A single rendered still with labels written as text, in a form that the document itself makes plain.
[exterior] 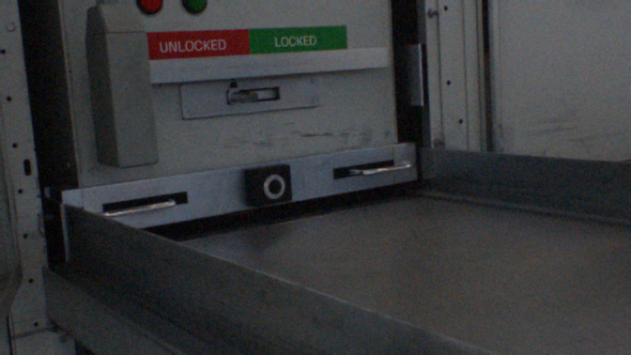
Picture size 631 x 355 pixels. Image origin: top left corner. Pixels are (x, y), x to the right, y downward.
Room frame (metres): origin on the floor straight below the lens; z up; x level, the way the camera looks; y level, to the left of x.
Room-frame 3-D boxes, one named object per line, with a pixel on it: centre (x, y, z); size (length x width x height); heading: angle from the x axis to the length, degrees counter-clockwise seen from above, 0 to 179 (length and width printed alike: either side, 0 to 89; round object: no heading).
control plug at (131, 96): (0.90, 0.21, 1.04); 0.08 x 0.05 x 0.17; 34
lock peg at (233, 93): (1.04, 0.09, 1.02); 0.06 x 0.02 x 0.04; 34
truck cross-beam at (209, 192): (1.09, 0.08, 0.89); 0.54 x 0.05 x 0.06; 124
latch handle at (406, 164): (1.16, -0.10, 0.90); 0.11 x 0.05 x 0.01; 124
